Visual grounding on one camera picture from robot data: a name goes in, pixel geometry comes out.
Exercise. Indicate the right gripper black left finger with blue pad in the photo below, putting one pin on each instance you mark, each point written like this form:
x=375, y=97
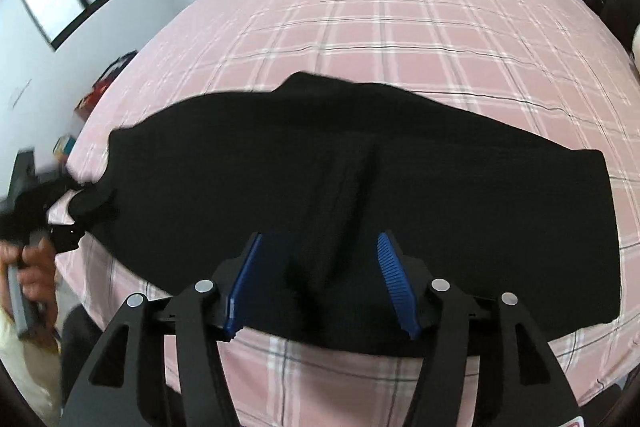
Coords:
x=123, y=381

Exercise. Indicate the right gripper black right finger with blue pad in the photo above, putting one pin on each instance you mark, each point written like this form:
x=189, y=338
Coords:
x=520, y=383

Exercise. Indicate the black pants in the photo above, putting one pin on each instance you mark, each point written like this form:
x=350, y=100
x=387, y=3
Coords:
x=328, y=165

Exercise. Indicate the black clothing pile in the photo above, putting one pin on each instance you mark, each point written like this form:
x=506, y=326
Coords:
x=621, y=17

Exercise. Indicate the person's left hand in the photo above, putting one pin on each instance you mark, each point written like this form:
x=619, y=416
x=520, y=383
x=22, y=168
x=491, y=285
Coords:
x=36, y=276

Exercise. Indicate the red items on shelf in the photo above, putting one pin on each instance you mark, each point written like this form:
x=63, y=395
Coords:
x=88, y=103

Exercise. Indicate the pink plaid bed sheet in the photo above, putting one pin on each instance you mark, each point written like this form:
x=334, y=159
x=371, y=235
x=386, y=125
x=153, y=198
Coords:
x=546, y=66

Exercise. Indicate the white spotted pillow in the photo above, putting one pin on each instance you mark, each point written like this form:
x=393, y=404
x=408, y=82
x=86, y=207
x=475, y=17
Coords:
x=635, y=49

